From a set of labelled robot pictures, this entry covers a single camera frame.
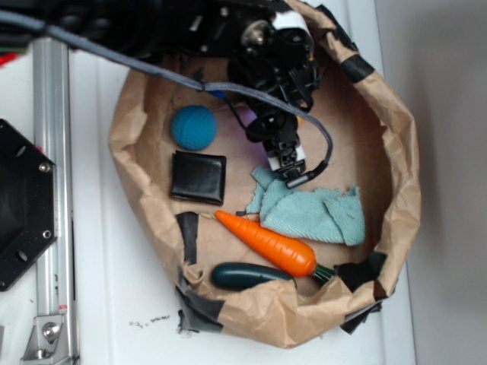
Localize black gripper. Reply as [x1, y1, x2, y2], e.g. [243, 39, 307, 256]
[227, 11, 321, 151]

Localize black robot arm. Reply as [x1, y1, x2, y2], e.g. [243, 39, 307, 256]
[1, 1, 319, 163]

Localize blue rubber ball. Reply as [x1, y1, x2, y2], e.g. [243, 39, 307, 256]
[170, 106, 218, 151]

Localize black folded wallet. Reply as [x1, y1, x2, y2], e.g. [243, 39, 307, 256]
[170, 151, 227, 206]

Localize light blue cloth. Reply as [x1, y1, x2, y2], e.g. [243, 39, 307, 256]
[246, 167, 366, 246]

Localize brown paper bag tray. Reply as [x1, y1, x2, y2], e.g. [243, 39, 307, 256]
[109, 1, 421, 348]

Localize orange plastic carrot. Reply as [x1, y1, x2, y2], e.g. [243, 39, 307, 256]
[215, 211, 336, 284]

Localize dark green toy cucumber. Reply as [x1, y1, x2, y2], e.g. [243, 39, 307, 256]
[211, 262, 294, 290]

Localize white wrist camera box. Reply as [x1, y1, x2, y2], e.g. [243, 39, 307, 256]
[264, 143, 315, 189]

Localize grey sleeved cable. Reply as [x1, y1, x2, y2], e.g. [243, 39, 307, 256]
[0, 10, 334, 179]

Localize aluminium frame rail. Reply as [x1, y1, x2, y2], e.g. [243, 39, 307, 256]
[33, 39, 79, 364]

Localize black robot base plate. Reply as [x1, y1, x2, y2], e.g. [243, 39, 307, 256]
[1, 119, 56, 292]

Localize metal corner bracket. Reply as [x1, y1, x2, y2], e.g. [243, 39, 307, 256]
[20, 314, 70, 364]

